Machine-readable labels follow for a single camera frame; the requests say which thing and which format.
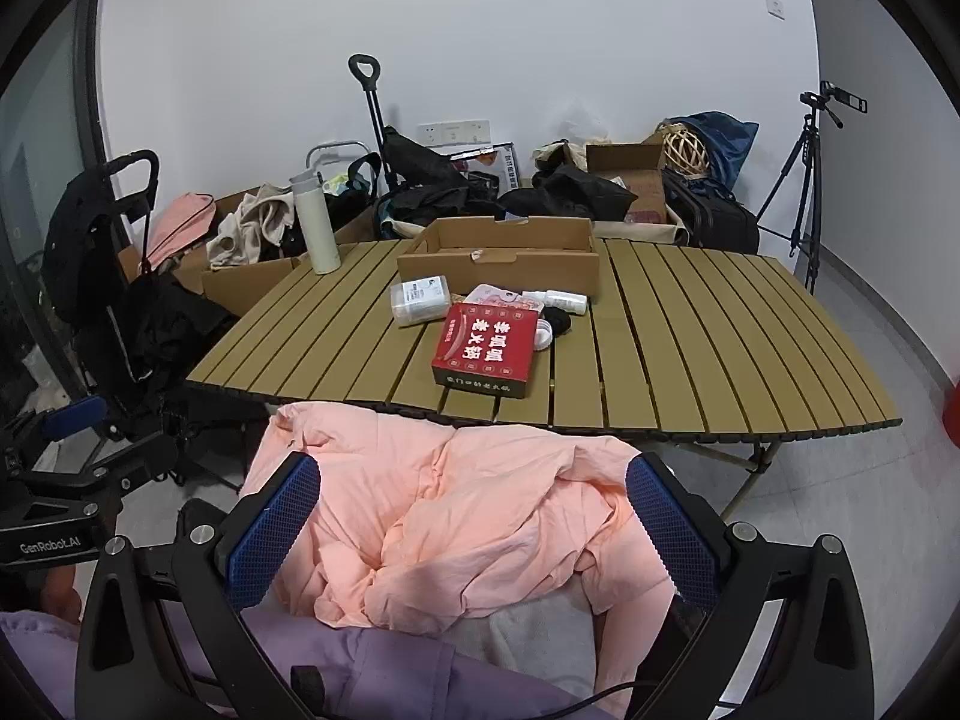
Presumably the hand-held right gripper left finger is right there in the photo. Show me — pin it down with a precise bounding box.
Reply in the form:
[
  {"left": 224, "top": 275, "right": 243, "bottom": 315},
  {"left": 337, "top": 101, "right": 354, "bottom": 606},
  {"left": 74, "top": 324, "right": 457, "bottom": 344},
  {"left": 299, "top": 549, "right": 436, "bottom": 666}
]
[{"left": 75, "top": 452, "right": 323, "bottom": 720}]

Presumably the black stroller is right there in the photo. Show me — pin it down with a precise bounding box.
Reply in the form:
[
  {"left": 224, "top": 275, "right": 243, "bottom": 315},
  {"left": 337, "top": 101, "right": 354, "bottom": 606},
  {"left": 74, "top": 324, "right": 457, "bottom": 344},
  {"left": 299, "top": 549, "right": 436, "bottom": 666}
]
[{"left": 41, "top": 150, "right": 242, "bottom": 425}]

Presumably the black suitcase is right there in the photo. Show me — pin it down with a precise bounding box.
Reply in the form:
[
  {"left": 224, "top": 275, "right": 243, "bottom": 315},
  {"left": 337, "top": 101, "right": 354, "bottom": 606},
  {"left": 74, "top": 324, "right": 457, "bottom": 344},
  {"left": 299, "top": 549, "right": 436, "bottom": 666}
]
[{"left": 663, "top": 171, "right": 761, "bottom": 254}]

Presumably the white wall socket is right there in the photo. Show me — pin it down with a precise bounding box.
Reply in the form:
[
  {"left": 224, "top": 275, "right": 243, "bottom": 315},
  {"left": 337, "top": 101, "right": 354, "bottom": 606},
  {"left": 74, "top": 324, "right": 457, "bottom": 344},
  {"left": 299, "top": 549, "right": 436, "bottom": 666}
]
[{"left": 418, "top": 119, "right": 490, "bottom": 146}]

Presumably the beige cloth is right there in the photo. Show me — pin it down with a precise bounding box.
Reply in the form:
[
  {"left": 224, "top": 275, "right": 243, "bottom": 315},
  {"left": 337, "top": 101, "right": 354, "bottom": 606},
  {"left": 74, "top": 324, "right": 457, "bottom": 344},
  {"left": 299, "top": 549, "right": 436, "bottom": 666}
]
[{"left": 205, "top": 190, "right": 302, "bottom": 272}]

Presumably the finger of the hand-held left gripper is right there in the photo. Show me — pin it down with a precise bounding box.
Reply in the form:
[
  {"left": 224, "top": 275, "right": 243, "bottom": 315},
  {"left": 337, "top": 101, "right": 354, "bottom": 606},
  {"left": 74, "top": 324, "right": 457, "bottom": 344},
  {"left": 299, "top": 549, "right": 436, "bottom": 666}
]
[
  {"left": 11, "top": 436, "right": 182, "bottom": 512},
  {"left": 0, "top": 394, "right": 110, "bottom": 458}
]

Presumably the open brown cardboard box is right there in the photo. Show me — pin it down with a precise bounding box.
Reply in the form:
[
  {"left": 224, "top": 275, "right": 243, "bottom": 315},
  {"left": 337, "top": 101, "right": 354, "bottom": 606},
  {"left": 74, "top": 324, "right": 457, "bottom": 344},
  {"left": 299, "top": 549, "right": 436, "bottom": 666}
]
[{"left": 586, "top": 142, "right": 670, "bottom": 224}]

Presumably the clear plastic box white label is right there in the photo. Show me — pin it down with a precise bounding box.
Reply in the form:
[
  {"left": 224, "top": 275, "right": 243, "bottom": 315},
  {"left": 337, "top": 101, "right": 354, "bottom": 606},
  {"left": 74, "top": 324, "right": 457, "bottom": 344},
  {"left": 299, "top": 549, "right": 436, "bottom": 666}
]
[{"left": 389, "top": 277, "right": 453, "bottom": 328}]

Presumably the white spray bottle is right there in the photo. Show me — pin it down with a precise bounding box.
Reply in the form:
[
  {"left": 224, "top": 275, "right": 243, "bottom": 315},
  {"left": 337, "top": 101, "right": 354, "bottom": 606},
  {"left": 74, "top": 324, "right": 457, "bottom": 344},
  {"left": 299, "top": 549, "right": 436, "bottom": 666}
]
[{"left": 522, "top": 289, "right": 590, "bottom": 317}]

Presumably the black trolley handle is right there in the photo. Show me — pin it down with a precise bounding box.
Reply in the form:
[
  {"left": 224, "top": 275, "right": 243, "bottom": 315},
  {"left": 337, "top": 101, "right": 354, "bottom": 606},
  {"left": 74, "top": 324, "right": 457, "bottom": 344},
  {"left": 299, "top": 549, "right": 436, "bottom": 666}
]
[{"left": 348, "top": 54, "right": 400, "bottom": 196}]

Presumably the pink cloth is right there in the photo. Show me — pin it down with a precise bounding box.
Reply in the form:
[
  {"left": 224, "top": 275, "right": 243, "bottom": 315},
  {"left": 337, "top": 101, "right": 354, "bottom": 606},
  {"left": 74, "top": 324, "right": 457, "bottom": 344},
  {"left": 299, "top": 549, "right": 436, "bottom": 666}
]
[{"left": 145, "top": 191, "right": 216, "bottom": 269}]

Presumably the black camera tripod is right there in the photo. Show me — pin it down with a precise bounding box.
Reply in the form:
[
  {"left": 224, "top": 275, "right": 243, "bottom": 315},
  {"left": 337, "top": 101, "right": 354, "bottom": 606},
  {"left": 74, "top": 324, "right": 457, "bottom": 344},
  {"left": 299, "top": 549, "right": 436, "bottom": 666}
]
[{"left": 755, "top": 81, "right": 871, "bottom": 295}]

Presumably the white thermos bottle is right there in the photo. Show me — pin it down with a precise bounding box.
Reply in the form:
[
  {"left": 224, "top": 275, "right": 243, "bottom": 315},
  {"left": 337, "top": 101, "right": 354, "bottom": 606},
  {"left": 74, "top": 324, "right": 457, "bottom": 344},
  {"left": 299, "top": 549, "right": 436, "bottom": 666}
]
[{"left": 289, "top": 170, "right": 343, "bottom": 275}]

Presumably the pink printed packet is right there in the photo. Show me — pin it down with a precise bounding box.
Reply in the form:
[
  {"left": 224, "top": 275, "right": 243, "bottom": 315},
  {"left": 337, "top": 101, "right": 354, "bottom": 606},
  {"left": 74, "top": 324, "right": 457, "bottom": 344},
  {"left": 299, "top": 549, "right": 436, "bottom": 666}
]
[{"left": 468, "top": 283, "right": 526, "bottom": 313}]

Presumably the black bag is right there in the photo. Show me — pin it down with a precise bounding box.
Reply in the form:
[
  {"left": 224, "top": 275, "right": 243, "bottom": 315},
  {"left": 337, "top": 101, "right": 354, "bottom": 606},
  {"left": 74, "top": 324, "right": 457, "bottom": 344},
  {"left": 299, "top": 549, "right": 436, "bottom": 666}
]
[{"left": 373, "top": 131, "right": 472, "bottom": 226}]

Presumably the red printed box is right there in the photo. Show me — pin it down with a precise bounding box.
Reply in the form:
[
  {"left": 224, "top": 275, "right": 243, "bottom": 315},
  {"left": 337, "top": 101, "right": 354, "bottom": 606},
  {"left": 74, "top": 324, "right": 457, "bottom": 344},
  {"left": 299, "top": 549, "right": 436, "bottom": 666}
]
[{"left": 431, "top": 301, "right": 549, "bottom": 399}]

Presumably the large cardboard floor box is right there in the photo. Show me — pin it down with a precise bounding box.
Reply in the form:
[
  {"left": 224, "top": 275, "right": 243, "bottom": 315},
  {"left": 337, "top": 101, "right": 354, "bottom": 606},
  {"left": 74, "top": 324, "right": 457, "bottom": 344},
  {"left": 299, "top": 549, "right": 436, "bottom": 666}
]
[{"left": 138, "top": 193, "right": 380, "bottom": 317}]

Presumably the grey cloth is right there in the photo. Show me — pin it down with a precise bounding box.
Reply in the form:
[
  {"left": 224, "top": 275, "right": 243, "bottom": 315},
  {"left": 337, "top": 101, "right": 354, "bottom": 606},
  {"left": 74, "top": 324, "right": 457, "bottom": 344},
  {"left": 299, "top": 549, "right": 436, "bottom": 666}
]
[{"left": 448, "top": 583, "right": 680, "bottom": 717}]

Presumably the wicker ball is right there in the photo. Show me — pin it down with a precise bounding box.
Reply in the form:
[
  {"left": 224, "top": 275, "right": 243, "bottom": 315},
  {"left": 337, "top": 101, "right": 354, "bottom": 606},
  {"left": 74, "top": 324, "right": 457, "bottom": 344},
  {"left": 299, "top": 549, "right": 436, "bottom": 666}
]
[{"left": 662, "top": 126, "right": 710, "bottom": 176}]

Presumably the purple garment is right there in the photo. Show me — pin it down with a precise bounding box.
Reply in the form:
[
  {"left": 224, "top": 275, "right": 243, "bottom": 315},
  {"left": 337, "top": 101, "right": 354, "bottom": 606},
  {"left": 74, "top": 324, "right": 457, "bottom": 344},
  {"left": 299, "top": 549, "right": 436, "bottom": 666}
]
[{"left": 0, "top": 610, "right": 601, "bottom": 720}]

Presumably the printed picture box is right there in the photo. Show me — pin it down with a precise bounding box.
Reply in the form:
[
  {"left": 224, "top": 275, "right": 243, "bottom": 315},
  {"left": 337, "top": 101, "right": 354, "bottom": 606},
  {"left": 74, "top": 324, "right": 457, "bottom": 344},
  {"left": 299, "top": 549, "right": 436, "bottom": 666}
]
[{"left": 448, "top": 142, "right": 520, "bottom": 200}]

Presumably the pink jacket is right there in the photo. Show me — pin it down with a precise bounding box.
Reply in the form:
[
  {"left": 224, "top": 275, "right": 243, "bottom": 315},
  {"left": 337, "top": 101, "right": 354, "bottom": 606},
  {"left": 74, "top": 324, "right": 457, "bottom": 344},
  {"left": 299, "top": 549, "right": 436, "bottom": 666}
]
[{"left": 240, "top": 400, "right": 677, "bottom": 629}]

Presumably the white metal rack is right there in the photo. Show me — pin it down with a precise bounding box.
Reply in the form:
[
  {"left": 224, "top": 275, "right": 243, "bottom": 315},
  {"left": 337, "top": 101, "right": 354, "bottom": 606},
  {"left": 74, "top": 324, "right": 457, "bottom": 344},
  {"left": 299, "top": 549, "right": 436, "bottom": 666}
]
[{"left": 305, "top": 140, "right": 374, "bottom": 182}]

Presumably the black clothes pile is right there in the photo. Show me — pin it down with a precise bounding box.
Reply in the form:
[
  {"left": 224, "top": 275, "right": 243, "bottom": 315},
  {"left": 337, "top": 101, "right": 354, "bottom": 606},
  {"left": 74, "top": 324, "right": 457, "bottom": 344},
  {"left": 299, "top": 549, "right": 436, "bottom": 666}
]
[{"left": 497, "top": 165, "right": 640, "bottom": 223}]

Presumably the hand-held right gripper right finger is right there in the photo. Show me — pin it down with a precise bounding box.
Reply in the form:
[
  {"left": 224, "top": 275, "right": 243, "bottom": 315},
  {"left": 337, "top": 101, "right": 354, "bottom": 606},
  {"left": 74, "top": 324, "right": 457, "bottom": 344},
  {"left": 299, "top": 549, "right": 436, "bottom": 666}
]
[{"left": 625, "top": 452, "right": 876, "bottom": 720}]

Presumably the blue bag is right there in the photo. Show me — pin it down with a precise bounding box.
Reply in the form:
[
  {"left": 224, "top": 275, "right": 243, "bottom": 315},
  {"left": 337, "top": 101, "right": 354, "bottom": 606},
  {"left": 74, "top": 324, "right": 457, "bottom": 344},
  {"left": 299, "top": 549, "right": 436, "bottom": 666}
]
[{"left": 666, "top": 111, "right": 760, "bottom": 192}]

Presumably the beige canvas bag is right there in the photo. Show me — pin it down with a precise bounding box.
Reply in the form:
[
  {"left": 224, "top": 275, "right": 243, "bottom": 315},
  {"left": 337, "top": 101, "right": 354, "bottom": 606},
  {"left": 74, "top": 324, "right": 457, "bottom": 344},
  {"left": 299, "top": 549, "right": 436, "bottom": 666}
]
[{"left": 532, "top": 139, "right": 595, "bottom": 175}]

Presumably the shallow cardboard box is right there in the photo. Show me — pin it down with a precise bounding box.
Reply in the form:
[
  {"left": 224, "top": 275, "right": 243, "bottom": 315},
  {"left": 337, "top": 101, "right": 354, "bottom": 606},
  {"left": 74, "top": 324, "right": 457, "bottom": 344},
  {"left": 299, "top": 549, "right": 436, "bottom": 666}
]
[{"left": 397, "top": 216, "right": 602, "bottom": 305}]

